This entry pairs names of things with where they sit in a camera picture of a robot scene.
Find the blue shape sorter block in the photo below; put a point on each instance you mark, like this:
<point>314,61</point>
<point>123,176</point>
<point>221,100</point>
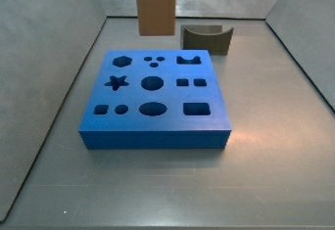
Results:
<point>156,100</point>

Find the orange-brown rectangular gripper block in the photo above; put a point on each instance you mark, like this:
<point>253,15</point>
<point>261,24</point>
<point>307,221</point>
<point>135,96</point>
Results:
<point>156,17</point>

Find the dark olive arch block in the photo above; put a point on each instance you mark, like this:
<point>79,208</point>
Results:
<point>205,37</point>

